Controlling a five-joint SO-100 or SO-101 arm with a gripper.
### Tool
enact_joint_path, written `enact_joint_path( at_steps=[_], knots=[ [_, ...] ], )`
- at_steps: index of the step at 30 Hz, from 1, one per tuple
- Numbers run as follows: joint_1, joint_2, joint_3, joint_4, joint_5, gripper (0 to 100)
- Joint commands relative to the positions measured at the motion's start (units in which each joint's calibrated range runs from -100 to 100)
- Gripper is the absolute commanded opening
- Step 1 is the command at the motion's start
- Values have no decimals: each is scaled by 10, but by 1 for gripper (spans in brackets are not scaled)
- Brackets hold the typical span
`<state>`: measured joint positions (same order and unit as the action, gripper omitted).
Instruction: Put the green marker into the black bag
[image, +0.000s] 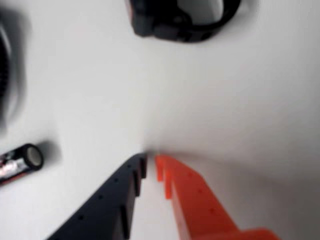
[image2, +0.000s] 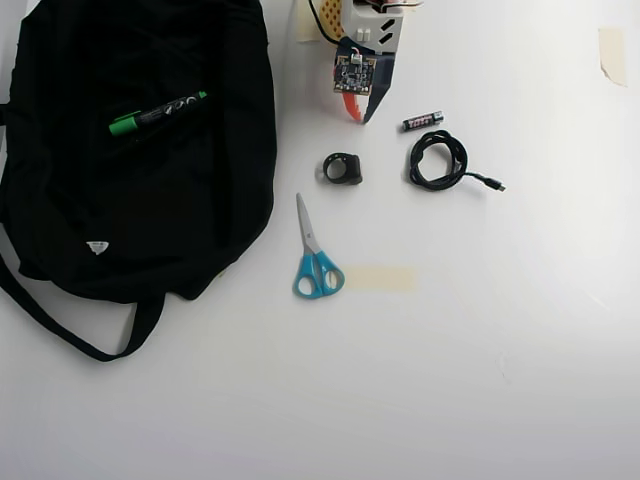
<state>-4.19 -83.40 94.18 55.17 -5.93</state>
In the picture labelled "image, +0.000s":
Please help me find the black plastic ring clip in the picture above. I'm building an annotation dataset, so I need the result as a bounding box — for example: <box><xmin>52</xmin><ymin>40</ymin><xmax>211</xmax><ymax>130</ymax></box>
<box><xmin>125</xmin><ymin>0</ymin><xmax>242</xmax><ymax>44</ymax></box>

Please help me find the black aa battery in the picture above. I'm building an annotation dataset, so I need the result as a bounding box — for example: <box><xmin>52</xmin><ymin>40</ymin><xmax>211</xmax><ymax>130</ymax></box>
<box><xmin>0</xmin><ymin>142</ymin><xmax>45</xmax><ymax>187</ymax></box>

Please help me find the black coiled usb cable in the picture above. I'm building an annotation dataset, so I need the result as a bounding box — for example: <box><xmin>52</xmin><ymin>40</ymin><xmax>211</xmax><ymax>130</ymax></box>
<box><xmin>0</xmin><ymin>6</ymin><xmax>29</xmax><ymax>132</ymax></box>

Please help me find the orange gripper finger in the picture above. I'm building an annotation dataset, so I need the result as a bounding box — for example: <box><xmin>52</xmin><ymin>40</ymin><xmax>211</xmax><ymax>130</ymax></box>
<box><xmin>154</xmin><ymin>154</ymin><xmax>282</xmax><ymax>240</ymax></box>

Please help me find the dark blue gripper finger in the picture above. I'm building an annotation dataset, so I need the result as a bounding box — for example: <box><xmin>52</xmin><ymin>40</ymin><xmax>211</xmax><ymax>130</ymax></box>
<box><xmin>46</xmin><ymin>152</ymin><xmax>148</xmax><ymax>240</ymax></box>

